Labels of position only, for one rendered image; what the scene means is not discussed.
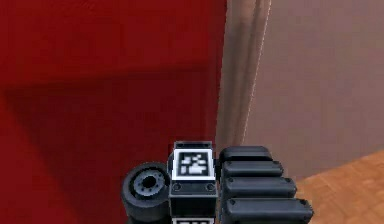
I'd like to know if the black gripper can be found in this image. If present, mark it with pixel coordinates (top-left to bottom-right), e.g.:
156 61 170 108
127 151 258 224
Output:
120 161 172 224

